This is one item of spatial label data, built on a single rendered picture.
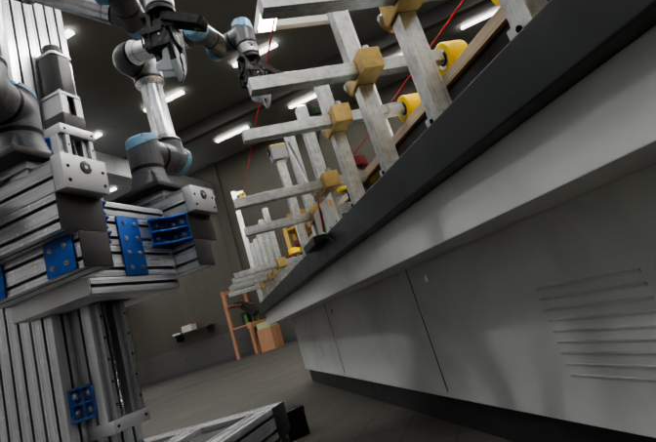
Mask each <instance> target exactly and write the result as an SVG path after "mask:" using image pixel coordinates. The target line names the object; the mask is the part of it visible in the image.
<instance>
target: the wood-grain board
mask: <svg viewBox="0 0 656 442"><path fill-rule="evenodd" d="M507 23H508V20H507V18H506V16H505V14H504V12H503V9H502V7H500V8H499V9H498V10H497V11H496V13H495V14H494V15H493V16H492V18H491V19H490V20H489V21H488V22H487V24H485V25H484V26H483V27H482V29H481V30H480V31H479V32H478V33H477V35H476V36H475V37H474V38H473V39H472V41H471V42H470V43H469V45H468V46H467V48H466V49H465V50H464V51H463V52H462V53H461V54H460V55H459V57H458V58H457V59H456V60H455V61H454V63H453V64H452V65H451V66H450V67H449V69H448V70H447V71H446V72H445V73H444V75H443V76H442V79H443V81H444V84H445V86H446V88H447V90H448V89H449V88H450V87H451V85H452V84H453V83H454V82H455V81H456V80H457V79H458V78H459V76H460V75H461V74H462V73H463V72H464V71H465V70H466V69H467V68H468V66H469V65H470V64H471V63H472V62H473V61H474V60H475V58H476V57H477V56H478V55H479V54H480V53H481V52H482V51H483V49H484V48H485V47H486V46H487V45H488V44H489V43H490V42H491V40H492V39H493V38H494V37H495V36H496V35H497V34H498V33H499V31H500V30H501V29H502V28H503V27H504V26H505V25H506V24H507ZM425 115H426V112H425V110H424V107H423V104H422V102H421V103H420V104H419V105H418V106H417V107H416V109H415V110H414V111H413V112H412V113H411V115H410V116H409V117H408V118H407V119H406V121H405V122H404V123H403V124H402V126H401V127H400V128H399V129H398V130H397V132H396V133H395V134H394V135H393V136H392V140H393V142H394V145H395V147H397V146H398V145H399V144H400V143H401V142H402V141H403V139H404V138H405V137H406V136H407V135H408V134H409V133H410V132H411V130H412V129H413V128H414V127H415V126H416V125H417V124H418V123H419V121H420V120H421V119H422V118H423V117H424V116H425ZM379 166H380V164H379V161H378V158H377V156H376V157H375V158H374V159H373V161H372V162H371V163H370V164H369V166H368V167H367V168H366V169H365V171H366V174H367V177H368V178H367V179H366V180H365V181H364V182H366V181H367V180H368V179H369V178H370V177H371V175H372V174H373V173H374V172H375V171H376V170H377V169H378V168H379ZM348 201H349V197H348V195H347V194H345V195H344V196H343V197H342V198H341V199H340V201H339V202H338V205H340V204H344V203H346V202H348Z"/></svg>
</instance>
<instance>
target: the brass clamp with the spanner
mask: <svg viewBox="0 0 656 442"><path fill-rule="evenodd" d="M319 180H321V182H322V185H323V189H322V190H321V191H317V192H318V195H317V196H318V197H319V198H322V196H323V195H324V194H326V193H330V192H336V190H337V189H338V188H339V187H340V185H341V184H342V183H341V180H340V177H339V174H338V171H337V170H333V171H328V172H324V173H322V174H321V176H320V177H319Z"/></svg>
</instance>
